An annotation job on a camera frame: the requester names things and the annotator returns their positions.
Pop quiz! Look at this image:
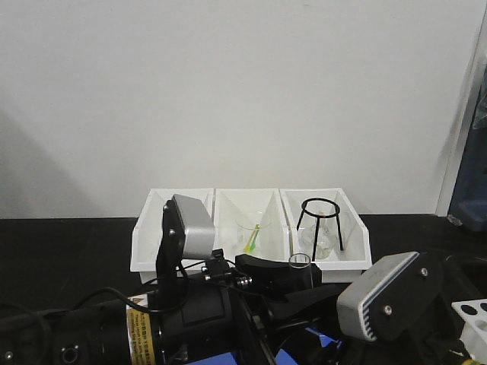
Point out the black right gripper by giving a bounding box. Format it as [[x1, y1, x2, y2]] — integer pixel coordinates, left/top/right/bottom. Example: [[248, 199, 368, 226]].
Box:
[[313, 251, 476, 364]]

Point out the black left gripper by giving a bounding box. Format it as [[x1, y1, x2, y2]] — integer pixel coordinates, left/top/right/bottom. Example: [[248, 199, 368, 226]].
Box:
[[151, 249, 349, 364]]

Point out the clear glass test tube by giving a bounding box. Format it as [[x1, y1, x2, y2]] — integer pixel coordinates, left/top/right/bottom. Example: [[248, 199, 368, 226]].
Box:
[[288, 252, 314, 291]]

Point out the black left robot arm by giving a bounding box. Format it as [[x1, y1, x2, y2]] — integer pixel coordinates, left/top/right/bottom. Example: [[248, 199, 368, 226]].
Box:
[[1, 249, 344, 364]]

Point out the white test tube rack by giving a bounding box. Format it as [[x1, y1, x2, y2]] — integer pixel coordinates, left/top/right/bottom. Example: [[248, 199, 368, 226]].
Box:
[[451, 298, 487, 364]]

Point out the green plastic spatula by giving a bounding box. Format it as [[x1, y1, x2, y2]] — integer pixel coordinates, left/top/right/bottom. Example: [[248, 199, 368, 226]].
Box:
[[247, 224, 262, 252]]

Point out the clear round glass flask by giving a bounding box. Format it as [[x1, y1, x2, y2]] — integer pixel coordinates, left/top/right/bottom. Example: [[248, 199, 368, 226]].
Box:
[[298, 213, 338, 261]]

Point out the yellow plastic spatula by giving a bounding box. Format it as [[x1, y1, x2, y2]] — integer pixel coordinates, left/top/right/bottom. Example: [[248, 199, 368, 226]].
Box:
[[243, 224, 261, 253]]

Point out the blue plastic tray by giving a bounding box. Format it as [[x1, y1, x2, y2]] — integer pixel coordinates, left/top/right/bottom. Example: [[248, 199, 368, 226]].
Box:
[[212, 326, 347, 365]]

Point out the white right storage bin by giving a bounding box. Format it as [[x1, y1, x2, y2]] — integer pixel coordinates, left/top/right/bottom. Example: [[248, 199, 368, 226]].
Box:
[[279, 188, 372, 283]]

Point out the white storage bin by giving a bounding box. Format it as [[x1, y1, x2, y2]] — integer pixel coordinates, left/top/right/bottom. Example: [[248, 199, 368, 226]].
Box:
[[130, 188, 214, 283], [279, 188, 372, 283], [214, 189, 291, 262]]

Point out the black metal tripod stand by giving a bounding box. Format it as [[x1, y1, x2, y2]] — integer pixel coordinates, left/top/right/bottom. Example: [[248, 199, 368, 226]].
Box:
[[296, 197, 343, 250]]

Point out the clear beaker in middle bin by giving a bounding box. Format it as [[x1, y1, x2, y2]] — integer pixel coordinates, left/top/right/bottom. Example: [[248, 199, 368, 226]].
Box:
[[235, 212, 272, 258]]

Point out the white middle storage bin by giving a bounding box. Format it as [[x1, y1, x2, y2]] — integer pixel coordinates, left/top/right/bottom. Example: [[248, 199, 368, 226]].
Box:
[[214, 189, 291, 262]]

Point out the white left storage bin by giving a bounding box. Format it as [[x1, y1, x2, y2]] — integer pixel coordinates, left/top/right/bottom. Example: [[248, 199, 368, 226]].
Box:
[[130, 188, 214, 283]]

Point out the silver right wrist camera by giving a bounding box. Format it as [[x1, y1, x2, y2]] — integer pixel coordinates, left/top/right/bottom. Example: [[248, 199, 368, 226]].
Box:
[[336, 251, 421, 342]]

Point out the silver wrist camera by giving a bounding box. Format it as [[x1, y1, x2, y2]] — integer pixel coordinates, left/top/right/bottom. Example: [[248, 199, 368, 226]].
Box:
[[336, 251, 421, 342], [172, 194, 215, 259]]

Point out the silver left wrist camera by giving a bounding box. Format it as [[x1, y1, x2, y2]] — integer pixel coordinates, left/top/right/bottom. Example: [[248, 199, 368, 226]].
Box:
[[172, 194, 215, 259]]

